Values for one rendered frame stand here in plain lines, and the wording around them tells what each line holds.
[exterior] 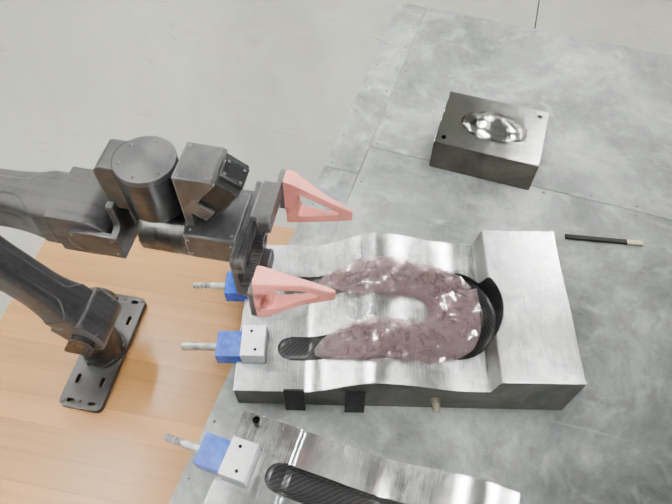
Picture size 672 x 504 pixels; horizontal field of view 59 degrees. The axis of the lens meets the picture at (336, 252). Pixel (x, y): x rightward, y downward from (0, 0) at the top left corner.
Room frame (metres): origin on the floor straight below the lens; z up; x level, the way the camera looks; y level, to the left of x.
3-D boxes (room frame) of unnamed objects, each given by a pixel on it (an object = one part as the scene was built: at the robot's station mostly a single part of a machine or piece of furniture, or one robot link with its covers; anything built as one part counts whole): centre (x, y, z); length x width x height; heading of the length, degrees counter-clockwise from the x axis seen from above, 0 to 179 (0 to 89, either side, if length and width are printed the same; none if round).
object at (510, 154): (0.84, -0.30, 0.84); 0.20 x 0.15 x 0.07; 71
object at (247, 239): (0.35, 0.11, 1.20); 0.10 x 0.07 x 0.07; 169
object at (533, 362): (0.43, -0.10, 0.86); 0.50 x 0.26 x 0.11; 89
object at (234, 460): (0.21, 0.17, 0.89); 0.13 x 0.05 x 0.05; 71
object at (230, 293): (0.49, 0.17, 0.86); 0.13 x 0.05 x 0.05; 89
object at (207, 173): (0.35, 0.11, 1.25); 0.07 x 0.06 x 0.11; 169
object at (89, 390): (0.40, 0.38, 0.84); 0.20 x 0.07 x 0.08; 169
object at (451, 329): (0.43, -0.10, 0.90); 0.26 x 0.18 x 0.08; 89
